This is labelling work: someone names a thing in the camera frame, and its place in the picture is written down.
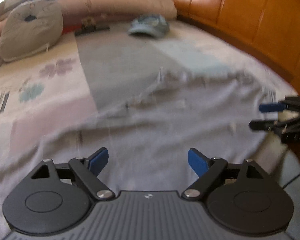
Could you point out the grey striped pants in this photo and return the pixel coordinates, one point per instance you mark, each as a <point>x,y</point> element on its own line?
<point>165,135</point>

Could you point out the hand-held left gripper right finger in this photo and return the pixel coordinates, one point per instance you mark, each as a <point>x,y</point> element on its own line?
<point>197,161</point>

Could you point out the pink floral quilt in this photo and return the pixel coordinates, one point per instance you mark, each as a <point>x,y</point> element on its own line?
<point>130,2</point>

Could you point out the blue cap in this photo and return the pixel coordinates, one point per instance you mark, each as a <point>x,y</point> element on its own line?
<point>150,26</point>

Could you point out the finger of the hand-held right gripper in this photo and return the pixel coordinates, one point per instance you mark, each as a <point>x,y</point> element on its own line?
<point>265,125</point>
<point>270,107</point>

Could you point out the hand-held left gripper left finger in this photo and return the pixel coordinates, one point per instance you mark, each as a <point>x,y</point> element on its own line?
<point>100,159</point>

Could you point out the black hair clip with flower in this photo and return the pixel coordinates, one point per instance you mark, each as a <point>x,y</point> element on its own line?
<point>92,28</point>

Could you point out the wooden bed frame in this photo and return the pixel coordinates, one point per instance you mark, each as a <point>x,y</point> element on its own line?
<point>252,17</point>

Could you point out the grey cat face cushion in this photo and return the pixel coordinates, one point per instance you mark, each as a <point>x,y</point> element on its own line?
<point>30,32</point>

